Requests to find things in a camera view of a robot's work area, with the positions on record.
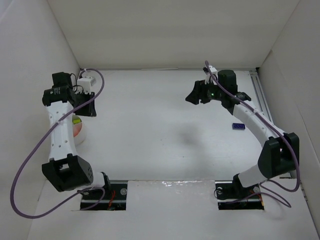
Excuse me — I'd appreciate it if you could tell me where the aluminium rail at table edge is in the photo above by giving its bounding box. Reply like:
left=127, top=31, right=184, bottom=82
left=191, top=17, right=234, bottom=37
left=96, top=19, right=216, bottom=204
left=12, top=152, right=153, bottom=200
left=249, top=69, right=274, bottom=124

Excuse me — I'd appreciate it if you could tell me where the white divided round container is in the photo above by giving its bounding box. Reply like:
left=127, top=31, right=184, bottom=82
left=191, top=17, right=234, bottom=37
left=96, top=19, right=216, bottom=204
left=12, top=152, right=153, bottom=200
left=72, top=115, right=87, bottom=146

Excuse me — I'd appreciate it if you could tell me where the orange round lego piece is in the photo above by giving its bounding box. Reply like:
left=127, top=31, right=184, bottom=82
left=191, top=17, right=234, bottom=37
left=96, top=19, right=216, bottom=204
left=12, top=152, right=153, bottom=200
left=73, top=123, right=83, bottom=138

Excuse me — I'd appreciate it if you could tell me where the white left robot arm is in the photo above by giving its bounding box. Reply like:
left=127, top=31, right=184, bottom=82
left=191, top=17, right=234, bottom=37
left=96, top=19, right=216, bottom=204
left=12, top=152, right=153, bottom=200
left=41, top=72, right=111, bottom=192

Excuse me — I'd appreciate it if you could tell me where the lime green lego brick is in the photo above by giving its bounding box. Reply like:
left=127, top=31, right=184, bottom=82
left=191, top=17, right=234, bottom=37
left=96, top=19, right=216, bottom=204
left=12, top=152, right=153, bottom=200
left=72, top=118, right=82, bottom=125

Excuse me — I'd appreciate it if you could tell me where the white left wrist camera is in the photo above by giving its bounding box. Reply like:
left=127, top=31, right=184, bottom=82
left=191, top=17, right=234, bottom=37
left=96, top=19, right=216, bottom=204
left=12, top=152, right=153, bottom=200
left=75, top=76, right=97, bottom=95

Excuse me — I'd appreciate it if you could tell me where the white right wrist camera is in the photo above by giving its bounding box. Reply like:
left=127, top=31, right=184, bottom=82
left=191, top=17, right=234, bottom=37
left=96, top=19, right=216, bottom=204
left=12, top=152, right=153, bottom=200
left=203, top=65, right=218, bottom=85

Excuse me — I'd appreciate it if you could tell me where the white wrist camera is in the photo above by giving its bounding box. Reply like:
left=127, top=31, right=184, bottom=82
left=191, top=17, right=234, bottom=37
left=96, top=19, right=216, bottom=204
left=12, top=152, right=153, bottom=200
left=203, top=65, right=218, bottom=85
left=75, top=76, right=97, bottom=95

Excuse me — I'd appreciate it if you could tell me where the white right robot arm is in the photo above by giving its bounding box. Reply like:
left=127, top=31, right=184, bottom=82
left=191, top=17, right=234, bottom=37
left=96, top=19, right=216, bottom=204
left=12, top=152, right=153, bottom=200
left=185, top=65, right=300, bottom=200

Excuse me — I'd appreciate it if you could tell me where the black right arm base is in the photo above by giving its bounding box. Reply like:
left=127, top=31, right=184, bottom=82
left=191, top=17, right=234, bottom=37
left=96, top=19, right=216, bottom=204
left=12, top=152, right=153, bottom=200
left=213, top=181, right=265, bottom=211

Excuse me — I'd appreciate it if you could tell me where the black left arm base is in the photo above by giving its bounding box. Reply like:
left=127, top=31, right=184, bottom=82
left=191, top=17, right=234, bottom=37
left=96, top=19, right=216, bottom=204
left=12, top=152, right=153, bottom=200
left=79, top=182, right=128, bottom=211

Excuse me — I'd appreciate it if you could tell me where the dark blue lego brick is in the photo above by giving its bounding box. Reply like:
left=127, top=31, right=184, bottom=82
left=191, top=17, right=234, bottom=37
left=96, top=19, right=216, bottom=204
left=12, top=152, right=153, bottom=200
left=232, top=123, right=246, bottom=130

